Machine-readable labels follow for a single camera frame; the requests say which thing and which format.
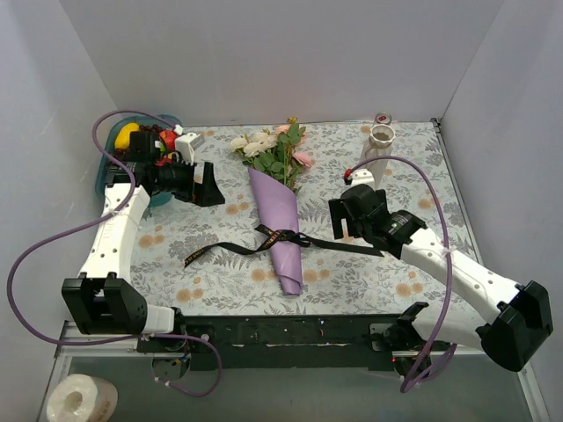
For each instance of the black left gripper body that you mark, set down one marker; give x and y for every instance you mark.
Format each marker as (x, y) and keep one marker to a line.
(199, 183)

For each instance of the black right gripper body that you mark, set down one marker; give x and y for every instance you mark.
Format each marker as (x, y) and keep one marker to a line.
(347, 211)

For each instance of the purple pink wrapping paper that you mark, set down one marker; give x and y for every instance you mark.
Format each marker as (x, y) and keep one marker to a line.
(277, 208)

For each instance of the black ribbon gold lettering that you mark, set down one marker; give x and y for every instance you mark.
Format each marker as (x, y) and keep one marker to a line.
(274, 237)

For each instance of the artificial flower bouquet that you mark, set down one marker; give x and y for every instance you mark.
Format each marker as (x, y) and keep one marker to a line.
(275, 152)

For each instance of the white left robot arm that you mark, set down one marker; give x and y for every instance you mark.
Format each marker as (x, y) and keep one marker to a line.
(101, 299)

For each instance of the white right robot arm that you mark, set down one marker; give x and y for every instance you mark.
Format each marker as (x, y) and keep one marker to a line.
(516, 318)

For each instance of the white ceramic vase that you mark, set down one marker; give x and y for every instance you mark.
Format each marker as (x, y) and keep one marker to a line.
(379, 144)

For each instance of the red apple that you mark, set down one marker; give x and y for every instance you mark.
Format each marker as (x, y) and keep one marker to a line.
(168, 138)

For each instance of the dark red grapes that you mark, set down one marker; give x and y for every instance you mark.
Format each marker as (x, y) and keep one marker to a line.
(154, 128)

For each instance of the yellow mango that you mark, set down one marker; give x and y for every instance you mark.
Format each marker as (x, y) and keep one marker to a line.
(122, 140)

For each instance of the floral table mat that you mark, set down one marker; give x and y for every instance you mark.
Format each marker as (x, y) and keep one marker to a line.
(334, 282)

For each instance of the teal plastic fruit tray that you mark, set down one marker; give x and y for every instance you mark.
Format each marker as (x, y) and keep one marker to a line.
(157, 199)

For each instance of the white tissue roll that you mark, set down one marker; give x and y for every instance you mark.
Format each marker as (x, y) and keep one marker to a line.
(82, 398)

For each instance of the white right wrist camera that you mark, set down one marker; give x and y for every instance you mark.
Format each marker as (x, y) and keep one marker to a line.
(359, 177)

